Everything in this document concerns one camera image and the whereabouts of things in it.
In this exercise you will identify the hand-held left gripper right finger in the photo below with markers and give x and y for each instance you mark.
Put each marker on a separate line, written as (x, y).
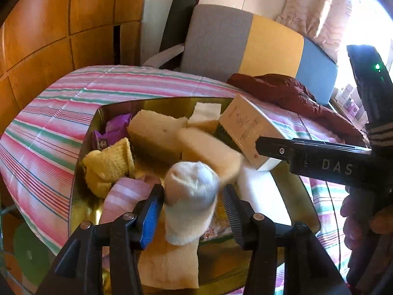
(231, 218)

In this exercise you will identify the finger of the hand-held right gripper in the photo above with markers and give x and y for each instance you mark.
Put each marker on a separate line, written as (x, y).
(273, 149)

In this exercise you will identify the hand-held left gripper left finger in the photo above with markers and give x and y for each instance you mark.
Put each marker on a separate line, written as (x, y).
(150, 218)

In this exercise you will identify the clear snack packet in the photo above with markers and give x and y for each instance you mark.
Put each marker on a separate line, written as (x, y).
(218, 224)

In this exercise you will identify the pink striped sock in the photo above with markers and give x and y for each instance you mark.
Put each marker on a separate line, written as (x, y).
(122, 195)

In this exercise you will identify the cream box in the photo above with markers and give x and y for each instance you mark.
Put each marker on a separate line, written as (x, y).
(245, 123)

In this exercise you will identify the white foam block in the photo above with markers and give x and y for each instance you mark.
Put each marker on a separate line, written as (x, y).
(261, 193)

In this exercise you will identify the white sock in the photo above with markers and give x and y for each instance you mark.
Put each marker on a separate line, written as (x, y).
(190, 202)

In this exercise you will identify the yellow sponge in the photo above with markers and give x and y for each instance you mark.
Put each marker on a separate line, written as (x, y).
(204, 112)
(172, 261)
(208, 150)
(156, 138)

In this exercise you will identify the golden tray box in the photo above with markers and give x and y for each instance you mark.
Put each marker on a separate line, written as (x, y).
(84, 212)

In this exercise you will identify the yellow sock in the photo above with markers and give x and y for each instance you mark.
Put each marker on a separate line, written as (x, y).
(107, 166)

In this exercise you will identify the purple packet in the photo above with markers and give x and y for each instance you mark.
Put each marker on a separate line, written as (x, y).
(115, 127)

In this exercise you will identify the person's right hand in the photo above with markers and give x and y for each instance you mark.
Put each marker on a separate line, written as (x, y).
(353, 221)

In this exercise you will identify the maroon jacket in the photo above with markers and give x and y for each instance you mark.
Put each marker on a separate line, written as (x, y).
(291, 95)

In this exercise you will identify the purple package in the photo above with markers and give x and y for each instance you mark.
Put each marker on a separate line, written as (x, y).
(353, 109)

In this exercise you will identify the stack of white boxes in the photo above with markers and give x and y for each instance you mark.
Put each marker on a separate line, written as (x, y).
(344, 93)

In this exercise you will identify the grey yellow blue headboard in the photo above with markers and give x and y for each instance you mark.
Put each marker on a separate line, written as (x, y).
(221, 43)

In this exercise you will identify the green floor mat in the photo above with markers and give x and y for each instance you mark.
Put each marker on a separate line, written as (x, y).
(30, 252)

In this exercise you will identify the striped bed sheet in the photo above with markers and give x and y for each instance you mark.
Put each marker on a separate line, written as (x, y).
(46, 129)

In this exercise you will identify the grey metal armrest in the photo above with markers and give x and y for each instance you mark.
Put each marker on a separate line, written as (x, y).
(165, 53)

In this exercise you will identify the pink patterned curtain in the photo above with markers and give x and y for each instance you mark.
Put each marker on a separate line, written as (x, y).
(319, 12)

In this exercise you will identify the black rolled mat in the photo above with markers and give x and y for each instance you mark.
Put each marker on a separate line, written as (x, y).
(178, 18)

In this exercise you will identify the wooden wardrobe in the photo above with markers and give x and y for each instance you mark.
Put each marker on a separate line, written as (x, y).
(46, 37)

